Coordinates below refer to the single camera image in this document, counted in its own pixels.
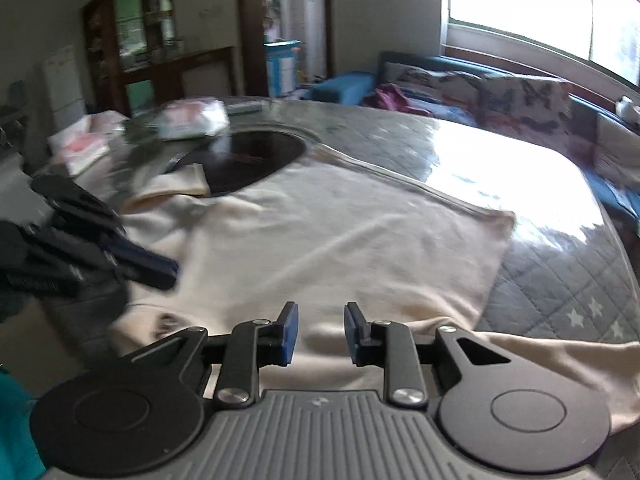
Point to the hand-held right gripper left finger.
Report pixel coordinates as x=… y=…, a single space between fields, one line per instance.
x=289 y=334

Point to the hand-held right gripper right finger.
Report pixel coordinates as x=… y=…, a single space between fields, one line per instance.
x=353 y=334

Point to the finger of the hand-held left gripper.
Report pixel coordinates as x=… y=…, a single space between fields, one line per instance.
x=147 y=262

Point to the cream shirt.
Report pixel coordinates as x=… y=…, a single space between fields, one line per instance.
x=325 y=220

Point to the pink white packet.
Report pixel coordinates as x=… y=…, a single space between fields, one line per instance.
x=82 y=147

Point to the black round hotplate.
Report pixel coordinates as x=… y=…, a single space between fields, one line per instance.
x=250 y=160

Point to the white plastic bag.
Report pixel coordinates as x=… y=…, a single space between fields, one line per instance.
x=192 y=119

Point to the teal cloth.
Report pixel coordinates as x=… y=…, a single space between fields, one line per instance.
x=15 y=420

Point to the white refrigerator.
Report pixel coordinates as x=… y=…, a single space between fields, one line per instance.
x=62 y=85

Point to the grey remote control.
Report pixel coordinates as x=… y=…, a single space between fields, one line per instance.
x=245 y=107

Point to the wooden glass display cabinet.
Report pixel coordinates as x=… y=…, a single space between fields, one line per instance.
x=170 y=75

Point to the blue white cart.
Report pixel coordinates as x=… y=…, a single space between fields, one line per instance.
x=282 y=67

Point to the pink clothing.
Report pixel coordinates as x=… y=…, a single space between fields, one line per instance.
x=395 y=100

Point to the blue sofa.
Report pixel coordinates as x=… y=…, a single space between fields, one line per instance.
x=345 y=87

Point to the butterfly print cushion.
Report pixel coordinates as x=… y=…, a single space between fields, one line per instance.
x=525 y=105
x=440 y=87

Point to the white grey toy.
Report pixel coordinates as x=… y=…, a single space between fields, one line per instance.
x=627 y=107

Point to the window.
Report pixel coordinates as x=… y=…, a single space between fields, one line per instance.
x=525 y=0

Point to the wooden door frame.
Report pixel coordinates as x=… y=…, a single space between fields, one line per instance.
x=250 y=35

